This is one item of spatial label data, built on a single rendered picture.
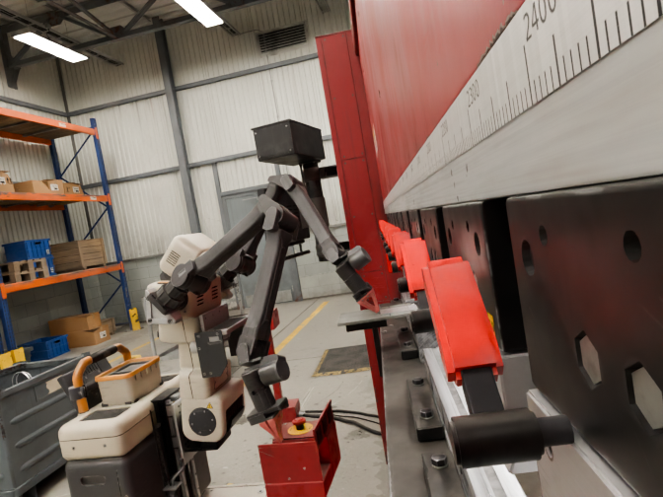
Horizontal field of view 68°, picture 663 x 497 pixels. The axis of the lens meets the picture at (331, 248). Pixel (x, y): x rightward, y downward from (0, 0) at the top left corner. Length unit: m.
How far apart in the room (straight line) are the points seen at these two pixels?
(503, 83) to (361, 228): 2.38
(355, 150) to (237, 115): 7.07
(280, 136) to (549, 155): 2.66
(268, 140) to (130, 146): 7.74
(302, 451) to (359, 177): 1.60
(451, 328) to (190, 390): 1.69
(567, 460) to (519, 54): 0.15
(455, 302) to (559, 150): 0.08
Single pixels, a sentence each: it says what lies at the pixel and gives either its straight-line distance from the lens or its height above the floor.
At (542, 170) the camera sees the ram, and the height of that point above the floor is 1.35.
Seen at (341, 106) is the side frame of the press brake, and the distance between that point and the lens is 2.64.
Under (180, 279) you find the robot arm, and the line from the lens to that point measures 1.59.
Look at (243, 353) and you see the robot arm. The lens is 1.34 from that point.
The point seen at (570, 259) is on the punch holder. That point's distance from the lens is 0.17.
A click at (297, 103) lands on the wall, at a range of 9.23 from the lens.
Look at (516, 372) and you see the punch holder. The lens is 0.30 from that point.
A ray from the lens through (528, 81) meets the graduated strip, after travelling 0.19.
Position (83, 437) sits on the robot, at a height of 0.77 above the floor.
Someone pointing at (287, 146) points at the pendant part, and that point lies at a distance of 2.79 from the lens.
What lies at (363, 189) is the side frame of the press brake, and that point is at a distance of 2.58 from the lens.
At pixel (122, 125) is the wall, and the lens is 10.59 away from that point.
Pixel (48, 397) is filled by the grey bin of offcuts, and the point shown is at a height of 0.54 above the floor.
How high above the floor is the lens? 1.34
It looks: 3 degrees down
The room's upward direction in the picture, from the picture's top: 10 degrees counter-clockwise
